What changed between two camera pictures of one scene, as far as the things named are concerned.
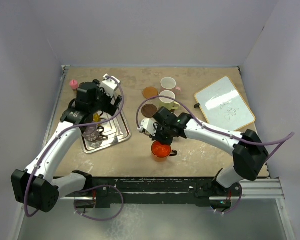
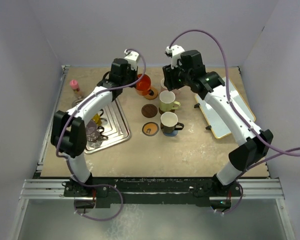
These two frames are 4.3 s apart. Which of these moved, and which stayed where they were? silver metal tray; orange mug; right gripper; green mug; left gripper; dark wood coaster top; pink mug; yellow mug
Moved: right gripper; orange mug; left gripper
Stayed: silver metal tray; pink mug; green mug; yellow mug; dark wood coaster top
